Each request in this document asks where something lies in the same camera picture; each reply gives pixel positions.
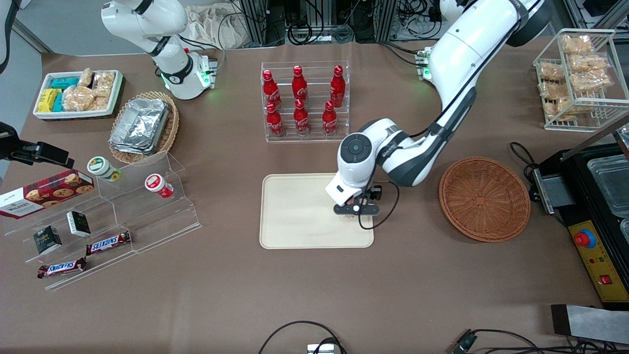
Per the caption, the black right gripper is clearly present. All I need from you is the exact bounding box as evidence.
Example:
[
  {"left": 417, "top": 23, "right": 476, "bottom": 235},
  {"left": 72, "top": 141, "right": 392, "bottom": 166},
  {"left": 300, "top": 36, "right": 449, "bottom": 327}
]
[{"left": 0, "top": 122, "right": 21, "bottom": 161}]

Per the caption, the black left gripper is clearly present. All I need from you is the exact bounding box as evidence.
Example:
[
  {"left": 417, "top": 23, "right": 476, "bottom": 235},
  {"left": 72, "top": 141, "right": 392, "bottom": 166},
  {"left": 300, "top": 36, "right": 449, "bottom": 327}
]
[{"left": 361, "top": 185, "right": 383, "bottom": 207}]

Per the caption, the white rectangular snack tray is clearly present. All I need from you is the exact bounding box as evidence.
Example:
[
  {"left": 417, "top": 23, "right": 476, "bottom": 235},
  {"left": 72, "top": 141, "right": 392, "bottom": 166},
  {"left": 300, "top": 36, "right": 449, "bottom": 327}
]
[{"left": 33, "top": 70, "right": 124, "bottom": 120}]

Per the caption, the cream plastic serving tray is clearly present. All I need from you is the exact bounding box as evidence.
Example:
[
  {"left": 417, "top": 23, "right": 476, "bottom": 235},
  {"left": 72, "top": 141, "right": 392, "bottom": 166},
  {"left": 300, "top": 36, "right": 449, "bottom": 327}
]
[{"left": 259, "top": 172, "right": 374, "bottom": 250}]

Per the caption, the brown round wicker basket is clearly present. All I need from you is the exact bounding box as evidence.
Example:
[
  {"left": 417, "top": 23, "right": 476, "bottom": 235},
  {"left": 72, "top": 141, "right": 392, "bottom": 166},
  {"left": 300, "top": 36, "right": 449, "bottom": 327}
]
[{"left": 439, "top": 156, "right": 532, "bottom": 243}]

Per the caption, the light wicker basket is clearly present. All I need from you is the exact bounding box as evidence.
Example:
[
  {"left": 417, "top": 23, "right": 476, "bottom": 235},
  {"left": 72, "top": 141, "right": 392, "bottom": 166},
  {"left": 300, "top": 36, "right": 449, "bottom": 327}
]
[{"left": 108, "top": 91, "right": 180, "bottom": 164}]

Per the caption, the yellow snack packet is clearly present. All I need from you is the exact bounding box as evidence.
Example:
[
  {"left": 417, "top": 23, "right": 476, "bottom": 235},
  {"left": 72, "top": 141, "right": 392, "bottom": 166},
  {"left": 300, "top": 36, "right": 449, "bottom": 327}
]
[{"left": 38, "top": 88, "right": 62, "bottom": 113}]

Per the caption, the Walkers tartan shortbread box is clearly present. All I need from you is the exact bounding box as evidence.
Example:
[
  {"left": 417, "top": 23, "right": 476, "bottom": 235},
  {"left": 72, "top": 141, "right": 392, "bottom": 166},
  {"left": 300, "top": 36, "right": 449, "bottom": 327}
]
[{"left": 0, "top": 169, "right": 95, "bottom": 219}]

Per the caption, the red cola bottle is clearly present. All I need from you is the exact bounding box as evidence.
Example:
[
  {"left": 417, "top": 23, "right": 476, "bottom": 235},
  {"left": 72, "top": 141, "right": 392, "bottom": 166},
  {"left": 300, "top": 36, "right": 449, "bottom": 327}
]
[
  {"left": 266, "top": 102, "right": 286, "bottom": 137},
  {"left": 263, "top": 69, "right": 282, "bottom": 106},
  {"left": 293, "top": 99, "right": 311, "bottom": 136},
  {"left": 330, "top": 65, "right": 346, "bottom": 108},
  {"left": 322, "top": 101, "right": 339, "bottom": 137},
  {"left": 292, "top": 65, "right": 309, "bottom": 101}
]

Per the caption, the clear acrylic bottle rack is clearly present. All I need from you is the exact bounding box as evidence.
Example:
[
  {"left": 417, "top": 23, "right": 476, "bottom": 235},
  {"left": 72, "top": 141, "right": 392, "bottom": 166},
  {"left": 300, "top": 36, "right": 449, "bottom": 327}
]
[{"left": 260, "top": 61, "right": 350, "bottom": 144}]

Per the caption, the green lidded yogurt cup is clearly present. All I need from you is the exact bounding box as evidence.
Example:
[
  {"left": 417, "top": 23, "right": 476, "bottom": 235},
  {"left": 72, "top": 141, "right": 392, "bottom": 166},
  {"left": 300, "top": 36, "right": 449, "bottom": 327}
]
[{"left": 87, "top": 156, "right": 122, "bottom": 182}]

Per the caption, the black Face carton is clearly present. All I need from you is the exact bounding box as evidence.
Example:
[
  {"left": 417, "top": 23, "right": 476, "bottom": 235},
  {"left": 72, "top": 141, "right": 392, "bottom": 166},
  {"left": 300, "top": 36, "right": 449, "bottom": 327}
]
[{"left": 33, "top": 225, "right": 63, "bottom": 255}]

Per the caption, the black and white small carton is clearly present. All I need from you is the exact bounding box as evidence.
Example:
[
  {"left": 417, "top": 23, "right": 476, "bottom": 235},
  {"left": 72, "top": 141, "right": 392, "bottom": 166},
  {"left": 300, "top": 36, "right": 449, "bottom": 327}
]
[{"left": 66, "top": 210, "right": 91, "bottom": 237}]

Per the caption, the aluminium foil container stack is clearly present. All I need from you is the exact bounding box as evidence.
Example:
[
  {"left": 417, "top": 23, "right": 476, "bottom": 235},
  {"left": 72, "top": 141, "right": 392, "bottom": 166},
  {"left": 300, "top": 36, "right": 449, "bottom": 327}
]
[{"left": 109, "top": 98, "right": 170, "bottom": 155}]

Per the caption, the Snickers chocolate bar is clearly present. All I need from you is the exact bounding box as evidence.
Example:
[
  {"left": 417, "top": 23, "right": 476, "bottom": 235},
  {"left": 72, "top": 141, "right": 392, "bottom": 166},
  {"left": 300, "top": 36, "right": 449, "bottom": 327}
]
[
  {"left": 37, "top": 257, "right": 87, "bottom": 279},
  {"left": 86, "top": 231, "right": 132, "bottom": 256}
]

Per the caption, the red lidded yogurt cup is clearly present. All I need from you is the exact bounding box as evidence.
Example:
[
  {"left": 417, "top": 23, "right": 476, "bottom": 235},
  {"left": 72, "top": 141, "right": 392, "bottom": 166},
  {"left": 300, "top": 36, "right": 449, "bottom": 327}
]
[{"left": 144, "top": 174, "right": 174, "bottom": 199}]

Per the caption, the clear acrylic stepped display stand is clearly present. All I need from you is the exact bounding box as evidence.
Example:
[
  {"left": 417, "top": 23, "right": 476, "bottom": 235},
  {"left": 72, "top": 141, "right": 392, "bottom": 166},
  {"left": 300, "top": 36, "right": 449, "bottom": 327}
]
[{"left": 2, "top": 150, "right": 202, "bottom": 292}]

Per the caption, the grey metal box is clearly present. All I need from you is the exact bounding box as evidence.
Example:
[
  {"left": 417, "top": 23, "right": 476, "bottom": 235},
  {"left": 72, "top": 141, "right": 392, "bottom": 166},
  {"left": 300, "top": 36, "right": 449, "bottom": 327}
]
[{"left": 533, "top": 167, "right": 576, "bottom": 215}]

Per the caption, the black appliance housing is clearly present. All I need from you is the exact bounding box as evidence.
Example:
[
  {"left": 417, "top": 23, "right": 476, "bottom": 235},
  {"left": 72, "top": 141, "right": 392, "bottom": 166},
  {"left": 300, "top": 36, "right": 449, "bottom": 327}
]
[{"left": 533, "top": 125, "right": 629, "bottom": 311}]

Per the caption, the beige crumpled cloth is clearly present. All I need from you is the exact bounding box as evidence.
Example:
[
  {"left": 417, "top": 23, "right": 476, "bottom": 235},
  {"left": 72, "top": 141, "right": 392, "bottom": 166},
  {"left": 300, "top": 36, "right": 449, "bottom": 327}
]
[{"left": 186, "top": 4, "right": 249, "bottom": 50}]

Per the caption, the yellow control panel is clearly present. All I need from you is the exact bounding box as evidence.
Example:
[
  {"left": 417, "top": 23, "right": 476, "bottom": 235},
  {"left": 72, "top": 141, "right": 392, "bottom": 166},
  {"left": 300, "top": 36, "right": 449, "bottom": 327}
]
[{"left": 568, "top": 220, "right": 629, "bottom": 303}]

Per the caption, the clear plastic container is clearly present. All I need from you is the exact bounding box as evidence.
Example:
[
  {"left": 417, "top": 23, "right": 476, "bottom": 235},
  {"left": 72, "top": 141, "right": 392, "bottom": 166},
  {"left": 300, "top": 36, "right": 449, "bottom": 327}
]
[{"left": 587, "top": 154, "right": 629, "bottom": 218}]

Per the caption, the grey metal plate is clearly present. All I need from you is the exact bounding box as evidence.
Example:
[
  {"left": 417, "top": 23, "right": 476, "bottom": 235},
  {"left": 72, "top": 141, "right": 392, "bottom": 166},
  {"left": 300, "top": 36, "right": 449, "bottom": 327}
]
[{"left": 550, "top": 304, "right": 629, "bottom": 345}]

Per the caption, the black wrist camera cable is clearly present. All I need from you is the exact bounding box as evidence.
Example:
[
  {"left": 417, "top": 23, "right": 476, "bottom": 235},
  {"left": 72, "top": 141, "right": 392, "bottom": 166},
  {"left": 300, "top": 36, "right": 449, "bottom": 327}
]
[{"left": 358, "top": 181, "right": 400, "bottom": 231}]

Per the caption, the black arm base cable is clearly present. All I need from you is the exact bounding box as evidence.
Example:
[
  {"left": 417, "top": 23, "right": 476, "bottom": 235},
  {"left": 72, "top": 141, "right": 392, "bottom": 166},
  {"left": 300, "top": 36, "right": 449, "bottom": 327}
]
[{"left": 378, "top": 40, "right": 428, "bottom": 67}]

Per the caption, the black appliance cable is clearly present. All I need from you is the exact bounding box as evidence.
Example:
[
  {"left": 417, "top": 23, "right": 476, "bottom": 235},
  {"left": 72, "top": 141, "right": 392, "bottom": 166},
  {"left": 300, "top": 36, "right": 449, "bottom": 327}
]
[{"left": 510, "top": 142, "right": 540, "bottom": 180}]

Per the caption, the black looped cable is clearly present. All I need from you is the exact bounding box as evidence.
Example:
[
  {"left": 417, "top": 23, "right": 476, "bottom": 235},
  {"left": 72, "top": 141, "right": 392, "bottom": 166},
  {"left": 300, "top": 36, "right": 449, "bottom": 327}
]
[{"left": 258, "top": 321, "right": 347, "bottom": 354}]

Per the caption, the black cable with plug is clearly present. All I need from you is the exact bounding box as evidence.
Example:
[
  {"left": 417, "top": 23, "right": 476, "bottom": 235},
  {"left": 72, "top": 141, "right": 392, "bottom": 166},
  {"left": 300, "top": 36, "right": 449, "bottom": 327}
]
[{"left": 452, "top": 328, "right": 629, "bottom": 354}]

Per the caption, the aluminium frame equipment rack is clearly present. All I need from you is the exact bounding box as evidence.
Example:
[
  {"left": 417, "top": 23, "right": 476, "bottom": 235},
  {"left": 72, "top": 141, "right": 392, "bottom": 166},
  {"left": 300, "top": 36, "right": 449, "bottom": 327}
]
[{"left": 236, "top": 0, "right": 443, "bottom": 46}]

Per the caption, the white wire basket rack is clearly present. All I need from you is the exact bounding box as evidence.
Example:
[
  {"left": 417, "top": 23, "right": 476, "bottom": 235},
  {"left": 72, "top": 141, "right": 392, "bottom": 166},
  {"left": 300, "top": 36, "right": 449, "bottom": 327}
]
[{"left": 533, "top": 29, "right": 629, "bottom": 132}]

